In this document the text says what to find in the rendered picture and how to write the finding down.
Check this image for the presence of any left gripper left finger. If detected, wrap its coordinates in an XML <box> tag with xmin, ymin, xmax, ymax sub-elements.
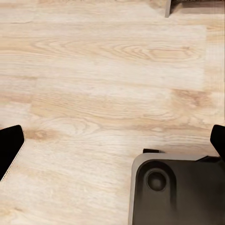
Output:
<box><xmin>0</xmin><ymin>125</ymin><xmax>24</xmax><ymax>181</ymax></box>

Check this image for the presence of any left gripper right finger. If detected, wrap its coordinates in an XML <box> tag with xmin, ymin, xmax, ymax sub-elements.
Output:
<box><xmin>210</xmin><ymin>124</ymin><xmax>225</xmax><ymax>162</ymax></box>

